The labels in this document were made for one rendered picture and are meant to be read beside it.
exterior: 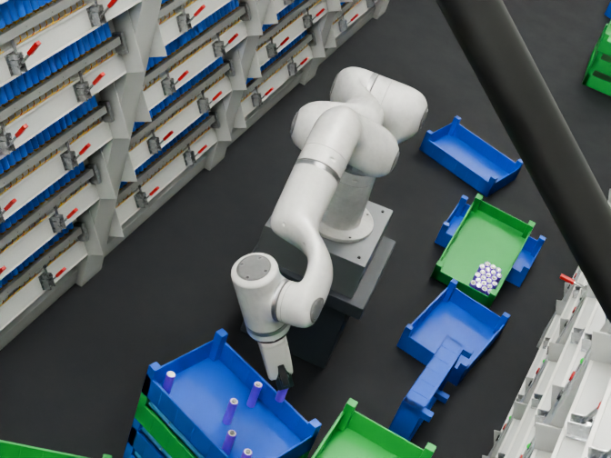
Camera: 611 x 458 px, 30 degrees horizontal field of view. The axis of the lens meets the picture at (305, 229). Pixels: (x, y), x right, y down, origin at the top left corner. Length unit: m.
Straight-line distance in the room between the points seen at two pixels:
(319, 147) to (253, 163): 1.56
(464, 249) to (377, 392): 0.68
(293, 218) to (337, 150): 0.17
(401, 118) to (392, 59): 1.84
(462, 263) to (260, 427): 1.37
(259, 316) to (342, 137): 0.38
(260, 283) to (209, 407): 0.44
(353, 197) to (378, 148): 0.55
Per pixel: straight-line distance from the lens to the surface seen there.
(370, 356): 3.16
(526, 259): 3.74
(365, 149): 2.24
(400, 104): 2.66
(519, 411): 2.67
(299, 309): 1.97
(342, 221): 2.85
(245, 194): 3.53
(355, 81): 2.62
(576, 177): 0.51
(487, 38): 0.49
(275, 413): 2.36
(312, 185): 2.08
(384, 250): 3.05
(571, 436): 1.51
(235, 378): 2.40
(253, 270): 1.98
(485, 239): 3.60
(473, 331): 3.38
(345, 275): 2.83
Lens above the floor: 2.13
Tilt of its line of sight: 38 degrees down
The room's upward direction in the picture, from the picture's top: 20 degrees clockwise
